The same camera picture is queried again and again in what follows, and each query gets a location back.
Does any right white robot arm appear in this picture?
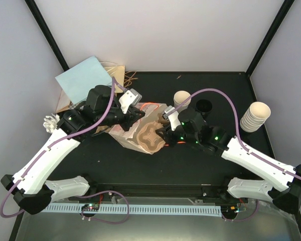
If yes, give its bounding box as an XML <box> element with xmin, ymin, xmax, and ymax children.
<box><xmin>156</xmin><ymin>106</ymin><xmax>301</xmax><ymax>214</ymax></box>

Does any cream bear paper bag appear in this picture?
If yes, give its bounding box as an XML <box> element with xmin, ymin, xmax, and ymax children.
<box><xmin>108</xmin><ymin>102</ymin><xmax>168</xmax><ymax>155</ymax></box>

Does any brown kraft paper bag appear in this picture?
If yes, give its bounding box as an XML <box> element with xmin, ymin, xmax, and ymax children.
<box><xmin>56</xmin><ymin>65</ymin><xmax>125</xmax><ymax>113</ymax></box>

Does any light blue cable chain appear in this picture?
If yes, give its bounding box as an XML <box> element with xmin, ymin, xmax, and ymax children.
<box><xmin>40</xmin><ymin>203</ymin><xmax>223</xmax><ymax>218</ymax></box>

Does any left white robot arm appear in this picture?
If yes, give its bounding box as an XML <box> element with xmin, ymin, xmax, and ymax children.
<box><xmin>1</xmin><ymin>85</ymin><xmax>145</xmax><ymax>214</ymax></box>

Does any white plastic cutlery bunch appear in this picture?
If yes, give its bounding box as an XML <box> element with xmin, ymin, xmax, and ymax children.
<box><xmin>43</xmin><ymin>114</ymin><xmax>60</xmax><ymax>134</ymax></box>

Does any cardboard cup carrier tray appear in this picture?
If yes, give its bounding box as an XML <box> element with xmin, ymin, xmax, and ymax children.
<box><xmin>136</xmin><ymin>122</ymin><xmax>165</xmax><ymax>154</ymax></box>

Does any light blue paper bag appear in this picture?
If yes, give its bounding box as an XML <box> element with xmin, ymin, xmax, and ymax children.
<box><xmin>55</xmin><ymin>56</ymin><xmax>112</xmax><ymax>104</ymax></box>

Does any stack of white cups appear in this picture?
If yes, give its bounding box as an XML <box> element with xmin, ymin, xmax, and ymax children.
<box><xmin>240</xmin><ymin>101</ymin><xmax>271</xmax><ymax>133</ymax></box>

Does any black paper coffee cup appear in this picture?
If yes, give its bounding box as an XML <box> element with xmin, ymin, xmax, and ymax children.
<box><xmin>196</xmin><ymin>99</ymin><xmax>213</xmax><ymax>118</ymax></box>

